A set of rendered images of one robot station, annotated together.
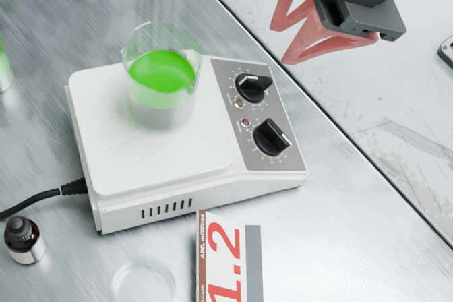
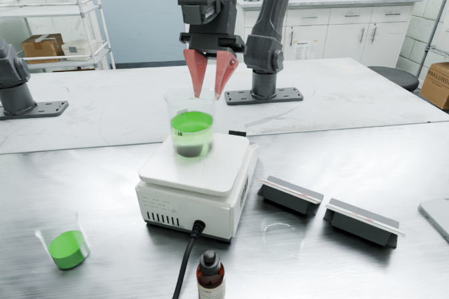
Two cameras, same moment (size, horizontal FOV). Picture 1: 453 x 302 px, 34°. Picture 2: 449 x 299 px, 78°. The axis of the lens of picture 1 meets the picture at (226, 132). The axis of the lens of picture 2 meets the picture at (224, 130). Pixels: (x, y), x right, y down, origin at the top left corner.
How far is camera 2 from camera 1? 0.44 m
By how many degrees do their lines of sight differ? 43
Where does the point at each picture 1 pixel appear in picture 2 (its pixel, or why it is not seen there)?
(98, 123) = (181, 173)
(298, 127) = not seen: hidden behind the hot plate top
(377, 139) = (252, 129)
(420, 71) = (232, 111)
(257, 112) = not seen: hidden behind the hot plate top
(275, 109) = not seen: hidden behind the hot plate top
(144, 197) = (238, 183)
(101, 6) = (95, 182)
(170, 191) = (242, 173)
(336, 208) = (275, 151)
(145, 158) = (220, 164)
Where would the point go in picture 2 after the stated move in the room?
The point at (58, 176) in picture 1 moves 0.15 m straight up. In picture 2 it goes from (174, 249) to (158, 151)
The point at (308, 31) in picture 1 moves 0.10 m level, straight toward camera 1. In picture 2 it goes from (222, 63) to (270, 81)
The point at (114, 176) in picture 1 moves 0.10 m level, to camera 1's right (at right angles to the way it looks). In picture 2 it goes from (221, 179) to (270, 144)
